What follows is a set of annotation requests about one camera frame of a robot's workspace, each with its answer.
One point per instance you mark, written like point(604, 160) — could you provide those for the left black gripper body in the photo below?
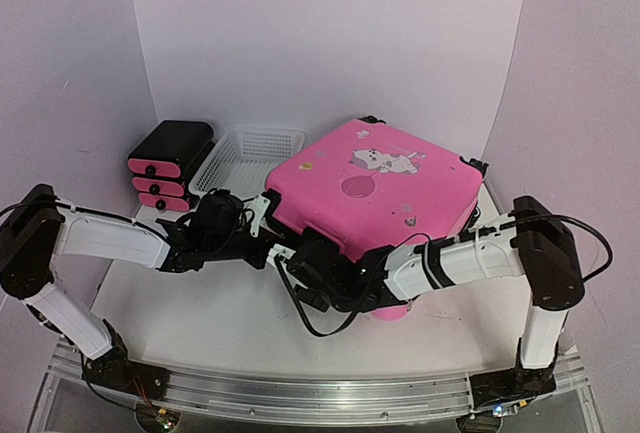
point(224, 247)

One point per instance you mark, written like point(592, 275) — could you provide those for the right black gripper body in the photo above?
point(334, 300)

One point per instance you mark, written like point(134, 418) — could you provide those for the pink hard-shell suitcase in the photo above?
point(368, 185)

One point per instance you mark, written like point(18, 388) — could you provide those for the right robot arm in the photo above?
point(556, 254)

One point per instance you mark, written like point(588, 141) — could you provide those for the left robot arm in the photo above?
point(42, 227)

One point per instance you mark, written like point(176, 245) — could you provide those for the white plastic mesh basket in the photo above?
point(242, 159)

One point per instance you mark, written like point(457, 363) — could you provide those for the black pink drawer organizer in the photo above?
point(165, 162)

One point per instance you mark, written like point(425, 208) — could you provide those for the small green circuit board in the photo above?
point(166, 419)

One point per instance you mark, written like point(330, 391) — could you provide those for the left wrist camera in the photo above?
point(262, 208)

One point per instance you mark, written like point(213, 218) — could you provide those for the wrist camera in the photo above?
point(262, 208)
point(279, 256)

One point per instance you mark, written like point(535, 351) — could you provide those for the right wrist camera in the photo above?
point(279, 256)

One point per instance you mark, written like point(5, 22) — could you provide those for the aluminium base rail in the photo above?
point(442, 401)

